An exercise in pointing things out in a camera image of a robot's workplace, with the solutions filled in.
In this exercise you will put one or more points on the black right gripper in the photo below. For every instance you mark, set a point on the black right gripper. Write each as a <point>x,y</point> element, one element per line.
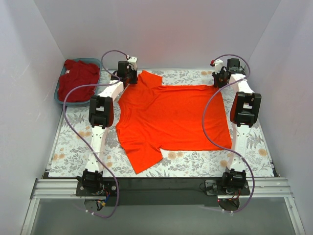
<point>220,80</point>

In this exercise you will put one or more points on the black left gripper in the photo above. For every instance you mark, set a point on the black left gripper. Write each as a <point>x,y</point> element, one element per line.
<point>133,78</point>

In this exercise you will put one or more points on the orange t shirt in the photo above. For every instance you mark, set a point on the orange t shirt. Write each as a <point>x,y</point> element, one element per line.
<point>155,117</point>

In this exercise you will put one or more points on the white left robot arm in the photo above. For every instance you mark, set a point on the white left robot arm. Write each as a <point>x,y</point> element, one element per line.
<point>101,116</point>

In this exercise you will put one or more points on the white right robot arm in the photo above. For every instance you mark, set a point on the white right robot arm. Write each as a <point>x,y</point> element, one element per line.
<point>243,115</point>

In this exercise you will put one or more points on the blue plastic basket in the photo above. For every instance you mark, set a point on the blue plastic basket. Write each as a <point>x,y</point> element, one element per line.
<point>73,80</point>

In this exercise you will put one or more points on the red t shirt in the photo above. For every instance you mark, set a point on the red t shirt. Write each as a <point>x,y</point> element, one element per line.
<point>78,83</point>

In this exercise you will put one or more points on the black front table strip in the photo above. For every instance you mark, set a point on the black front table strip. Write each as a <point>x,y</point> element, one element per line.
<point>163,192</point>

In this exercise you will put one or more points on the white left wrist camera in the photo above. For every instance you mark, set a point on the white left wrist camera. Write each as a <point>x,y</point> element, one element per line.
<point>133,62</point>

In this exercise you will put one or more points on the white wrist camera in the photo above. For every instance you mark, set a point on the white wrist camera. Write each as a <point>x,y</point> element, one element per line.
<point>133,62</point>
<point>217,64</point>

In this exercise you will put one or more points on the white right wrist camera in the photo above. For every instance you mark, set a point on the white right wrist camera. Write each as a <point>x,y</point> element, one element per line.
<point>217,64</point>

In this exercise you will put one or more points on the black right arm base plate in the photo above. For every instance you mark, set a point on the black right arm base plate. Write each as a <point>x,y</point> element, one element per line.
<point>213,186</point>

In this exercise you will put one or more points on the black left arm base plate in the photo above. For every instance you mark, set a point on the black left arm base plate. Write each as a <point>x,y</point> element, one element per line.
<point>102,189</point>

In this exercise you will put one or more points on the aluminium front frame rail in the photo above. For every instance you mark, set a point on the aluminium front frame rail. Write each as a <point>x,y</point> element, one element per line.
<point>265,187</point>

